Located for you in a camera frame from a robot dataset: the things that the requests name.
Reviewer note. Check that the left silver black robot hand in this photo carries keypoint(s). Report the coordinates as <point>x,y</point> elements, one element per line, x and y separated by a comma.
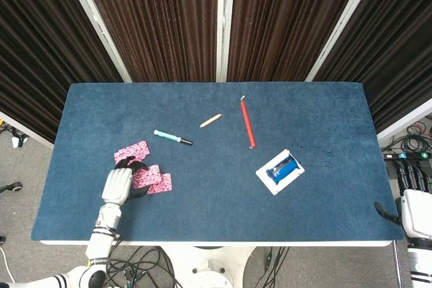
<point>116,185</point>

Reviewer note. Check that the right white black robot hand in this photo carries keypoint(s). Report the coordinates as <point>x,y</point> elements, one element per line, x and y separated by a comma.
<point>416,214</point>

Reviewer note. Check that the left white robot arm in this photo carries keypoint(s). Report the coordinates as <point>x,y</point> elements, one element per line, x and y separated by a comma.
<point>103,234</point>

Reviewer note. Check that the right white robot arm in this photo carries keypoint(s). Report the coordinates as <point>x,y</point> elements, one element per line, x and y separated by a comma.
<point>420,264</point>

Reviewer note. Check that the black power strip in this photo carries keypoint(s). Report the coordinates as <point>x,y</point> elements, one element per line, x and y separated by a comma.
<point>405,156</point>

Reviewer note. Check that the green white marker black cap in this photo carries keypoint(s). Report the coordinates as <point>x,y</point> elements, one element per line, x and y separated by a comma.
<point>168,136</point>

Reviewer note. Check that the blue fabric table mat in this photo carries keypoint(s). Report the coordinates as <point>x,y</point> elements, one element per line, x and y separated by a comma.
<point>216,210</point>

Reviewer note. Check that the black chair caster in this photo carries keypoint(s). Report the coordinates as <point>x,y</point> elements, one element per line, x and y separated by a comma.
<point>11,187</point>

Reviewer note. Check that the blue foil snack packet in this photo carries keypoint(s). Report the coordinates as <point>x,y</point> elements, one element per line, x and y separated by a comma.
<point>283,170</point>

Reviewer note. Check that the red candle stick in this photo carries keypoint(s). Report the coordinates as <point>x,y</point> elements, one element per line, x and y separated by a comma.
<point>247,122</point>

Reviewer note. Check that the white plastic tray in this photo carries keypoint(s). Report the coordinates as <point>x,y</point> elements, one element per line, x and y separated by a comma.
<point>270,181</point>

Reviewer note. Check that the brown curtain screen panel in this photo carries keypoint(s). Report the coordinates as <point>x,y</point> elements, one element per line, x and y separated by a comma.
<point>398,48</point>
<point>158,21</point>
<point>40,48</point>
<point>287,21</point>

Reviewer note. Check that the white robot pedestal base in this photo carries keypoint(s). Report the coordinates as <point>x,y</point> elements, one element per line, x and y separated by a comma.
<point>209,267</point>

